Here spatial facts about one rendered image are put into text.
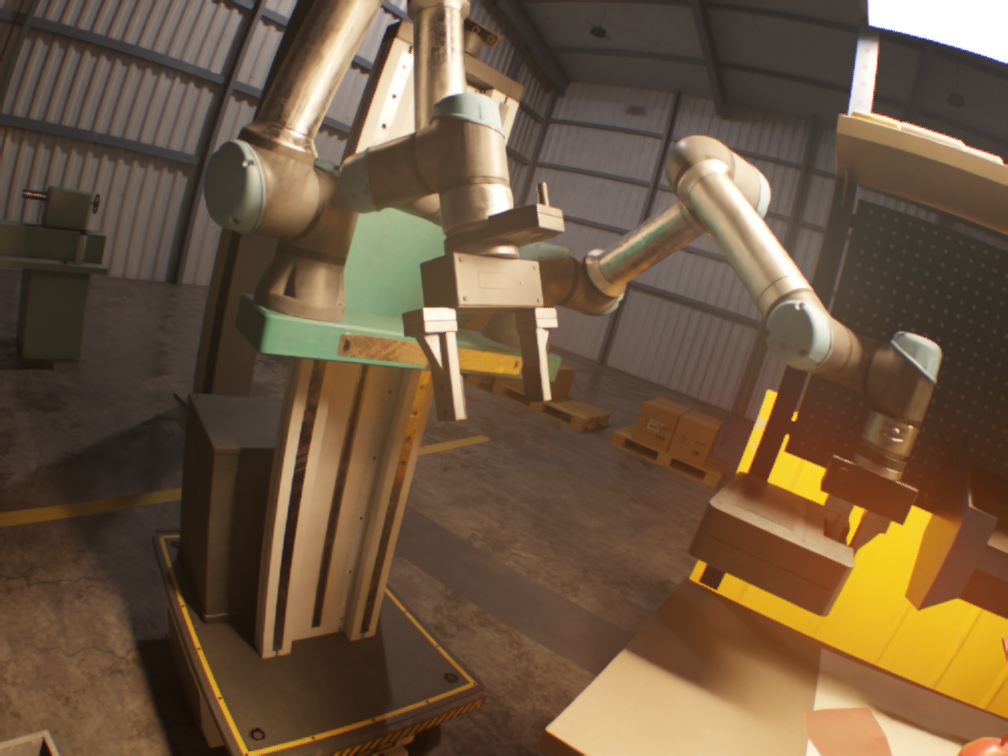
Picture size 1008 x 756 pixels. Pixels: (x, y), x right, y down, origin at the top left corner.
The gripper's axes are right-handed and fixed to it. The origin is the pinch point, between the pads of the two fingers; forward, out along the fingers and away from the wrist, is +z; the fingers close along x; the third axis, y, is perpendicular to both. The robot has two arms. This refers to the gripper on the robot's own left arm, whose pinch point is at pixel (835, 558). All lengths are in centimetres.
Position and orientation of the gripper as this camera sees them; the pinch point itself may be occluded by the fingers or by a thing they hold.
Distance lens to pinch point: 79.2
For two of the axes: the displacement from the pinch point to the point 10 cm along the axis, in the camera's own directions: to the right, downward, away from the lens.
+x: 7.8, 3.4, -5.3
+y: -5.6, 0.0, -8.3
